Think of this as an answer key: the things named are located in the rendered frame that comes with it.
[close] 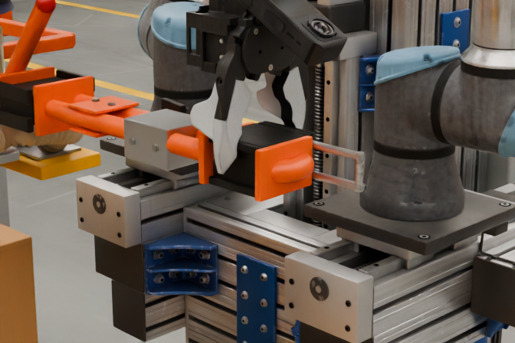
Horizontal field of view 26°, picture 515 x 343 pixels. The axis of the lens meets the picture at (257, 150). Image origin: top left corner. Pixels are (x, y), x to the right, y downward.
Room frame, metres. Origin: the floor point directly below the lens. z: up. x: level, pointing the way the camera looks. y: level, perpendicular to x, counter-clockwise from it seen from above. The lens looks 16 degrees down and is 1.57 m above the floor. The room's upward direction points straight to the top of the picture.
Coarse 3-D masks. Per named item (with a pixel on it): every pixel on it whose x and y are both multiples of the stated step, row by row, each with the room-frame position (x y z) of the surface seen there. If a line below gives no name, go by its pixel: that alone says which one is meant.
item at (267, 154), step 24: (240, 144) 1.01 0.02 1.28; (264, 144) 1.01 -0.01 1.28; (288, 144) 1.01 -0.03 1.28; (312, 144) 1.04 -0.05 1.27; (216, 168) 1.04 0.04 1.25; (240, 168) 1.02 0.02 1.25; (264, 168) 0.99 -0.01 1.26; (240, 192) 1.01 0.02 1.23; (264, 192) 0.99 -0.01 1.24; (288, 192) 1.01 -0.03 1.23
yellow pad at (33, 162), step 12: (24, 156) 1.42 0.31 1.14; (36, 156) 1.40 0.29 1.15; (48, 156) 1.41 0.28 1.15; (60, 156) 1.42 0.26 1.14; (72, 156) 1.42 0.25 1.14; (84, 156) 1.43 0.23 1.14; (96, 156) 1.44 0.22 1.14; (12, 168) 1.42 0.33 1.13; (24, 168) 1.40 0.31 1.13; (36, 168) 1.38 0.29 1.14; (48, 168) 1.38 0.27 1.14; (60, 168) 1.39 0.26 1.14; (72, 168) 1.41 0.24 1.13; (84, 168) 1.42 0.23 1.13
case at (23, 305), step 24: (0, 240) 1.62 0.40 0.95; (24, 240) 1.63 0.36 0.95; (0, 264) 1.60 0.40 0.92; (24, 264) 1.63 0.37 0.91; (0, 288) 1.60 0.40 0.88; (24, 288) 1.63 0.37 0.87; (0, 312) 1.59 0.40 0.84; (24, 312) 1.62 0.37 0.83; (0, 336) 1.59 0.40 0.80; (24, 336) 1.62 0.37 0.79
